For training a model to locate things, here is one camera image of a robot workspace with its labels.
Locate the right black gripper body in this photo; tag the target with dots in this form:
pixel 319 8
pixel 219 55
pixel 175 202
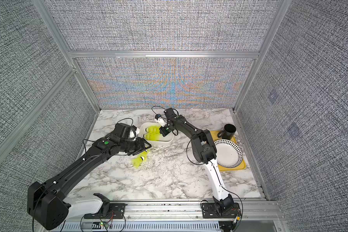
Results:
pixel 165 129

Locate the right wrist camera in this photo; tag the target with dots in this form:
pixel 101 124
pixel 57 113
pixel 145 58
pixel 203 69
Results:
pixel 165 114

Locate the black dotted white plate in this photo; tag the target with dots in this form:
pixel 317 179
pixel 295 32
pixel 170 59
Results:
pixel 229 154

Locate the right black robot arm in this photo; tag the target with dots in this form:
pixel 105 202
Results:
pixel 205 153

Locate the white plastic storage box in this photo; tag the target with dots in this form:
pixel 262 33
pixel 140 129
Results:
pixel 164 141

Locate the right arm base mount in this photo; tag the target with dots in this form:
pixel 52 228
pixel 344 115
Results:
pixel 211 210

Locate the yellow shuttlecock two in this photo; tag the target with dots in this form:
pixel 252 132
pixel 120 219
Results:
pixel 152 136

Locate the yellow shuttlecock one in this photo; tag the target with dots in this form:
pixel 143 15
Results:
pixel 153 129

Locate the yellow tray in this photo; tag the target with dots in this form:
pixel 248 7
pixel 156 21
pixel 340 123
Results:
pixel 242 166

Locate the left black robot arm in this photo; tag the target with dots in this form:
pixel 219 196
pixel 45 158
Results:
pixel 45 201

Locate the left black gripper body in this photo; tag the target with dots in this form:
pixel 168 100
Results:
pixel 134 147

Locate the black mug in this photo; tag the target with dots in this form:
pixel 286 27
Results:
pixel 228 132

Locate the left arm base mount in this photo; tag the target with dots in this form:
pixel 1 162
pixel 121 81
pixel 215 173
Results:
pixel 114 211

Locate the yellow shuttlecock four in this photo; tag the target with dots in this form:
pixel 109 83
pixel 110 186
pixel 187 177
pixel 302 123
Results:
pixel 136 162

